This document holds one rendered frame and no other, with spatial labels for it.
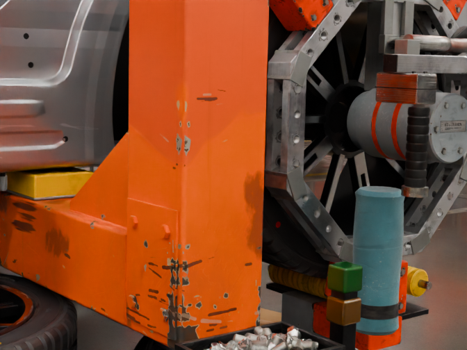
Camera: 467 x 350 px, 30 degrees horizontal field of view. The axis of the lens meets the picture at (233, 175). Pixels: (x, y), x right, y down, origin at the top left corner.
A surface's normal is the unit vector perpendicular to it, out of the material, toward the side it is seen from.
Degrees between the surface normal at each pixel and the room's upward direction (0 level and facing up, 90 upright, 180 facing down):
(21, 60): 90
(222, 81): 90
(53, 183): 90
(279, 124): 90
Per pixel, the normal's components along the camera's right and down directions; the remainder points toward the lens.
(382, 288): 0.11, 0.16
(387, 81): -0.78, 0.07
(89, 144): 0.62, 0.12
